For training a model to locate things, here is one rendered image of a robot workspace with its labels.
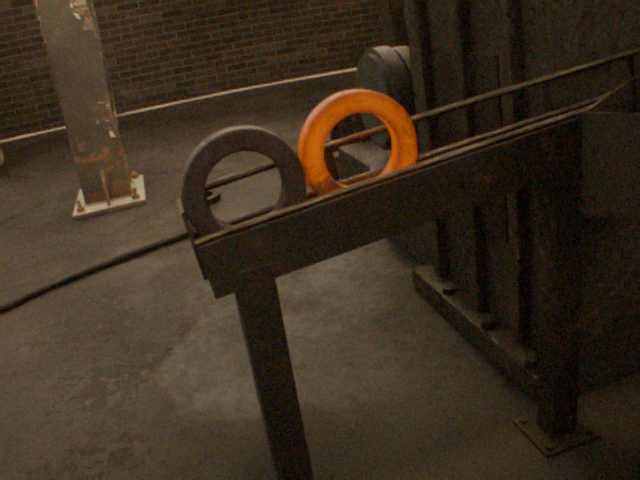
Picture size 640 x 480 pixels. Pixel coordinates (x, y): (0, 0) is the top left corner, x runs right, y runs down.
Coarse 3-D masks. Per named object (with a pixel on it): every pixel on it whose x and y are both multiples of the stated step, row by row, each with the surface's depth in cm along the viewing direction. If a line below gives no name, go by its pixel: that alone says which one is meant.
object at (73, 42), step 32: (64, 0) 298; (64, 32) 302; (96, 32) 334; (64, 64) 307; (96, 64) 311; (64, 96) 312; (96, 96) 316; (96, 128) 322; (96, 160) 327; (96, 192) 332; (128, 192) 337
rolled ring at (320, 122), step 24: (336, 96) 94; (360, 96) 94; (384, 96) 95; (312, 120) 93; (336, 120) 94; (384, 120) 97; (408, 120) 97; (312, 144) 94; (408, 144) 98; (312, 168) 95
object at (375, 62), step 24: (384, 48) 224; (408, 48) 225; (360, 72) 238; (384, 72) 218; (408, 72) 219; (408, 96) 217; (360, 144) 274; (384, 144) 233; (360, 168) 252; (408, 240) 219
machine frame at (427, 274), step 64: (448, 0) 138; (512, 0) 118; (576, 0) 106; (448, 64) 151; (512, 64) 122; (576, 64) 110; (512, 192) 133; (448, 256) 181; (512, 256) 139; (448, 320) 176; (512, 320) 146
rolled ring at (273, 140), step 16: (224, 128) 92; (240, 128) 91; (256, 128) 92; (208, 144) 90; (224, 144) 90; (240, 144) 91; (256, 144) 92; (272, 144) 92; (288, 144) 93; (192, 160) 90; (208, 160) 90; (288, 160) 94; (192, 176) 90; (288, 176) 94; (304, 176) 95; (192, 192) 91; (288, 192) 95; (304, 192) 96; (192, 208) 92; (192, 224) 93; (208, 224) 93; (224, 224) 96
